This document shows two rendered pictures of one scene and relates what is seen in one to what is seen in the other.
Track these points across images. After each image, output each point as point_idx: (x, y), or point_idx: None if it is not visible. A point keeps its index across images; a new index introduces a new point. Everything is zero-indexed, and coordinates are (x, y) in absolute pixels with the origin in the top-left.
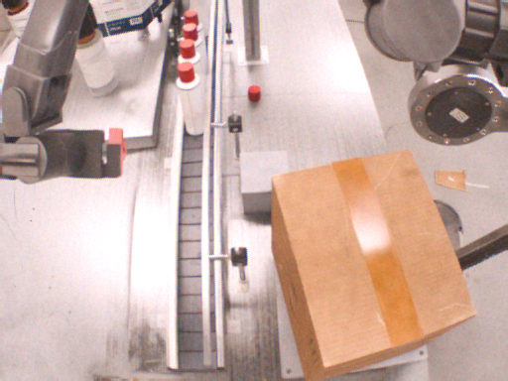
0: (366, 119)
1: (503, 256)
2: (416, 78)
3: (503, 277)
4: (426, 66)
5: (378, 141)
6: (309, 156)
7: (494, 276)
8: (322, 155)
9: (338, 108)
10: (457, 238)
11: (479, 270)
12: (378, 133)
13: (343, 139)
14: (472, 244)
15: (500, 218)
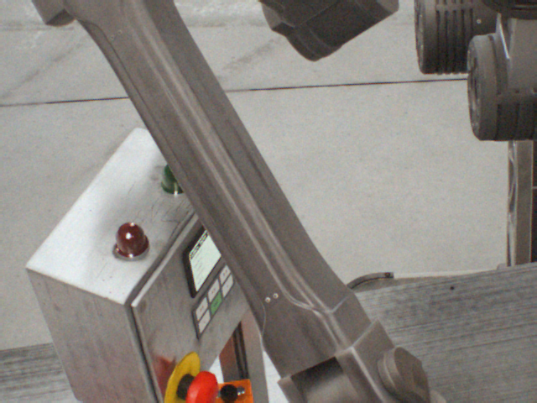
0: (417, 301)
1: (383, 225)
2: (522, 129)
3: (425, 227)
4: (534, 98)
5: (462, 285)
6: (524, 384)
7: (425, 243)
8: (517, 363)
9: (402, 344)
10: (409, 280)
11: (416, 269)
12: (445, 285)
13: (473, 335)
14: (521, 206)
15: (302, 223)
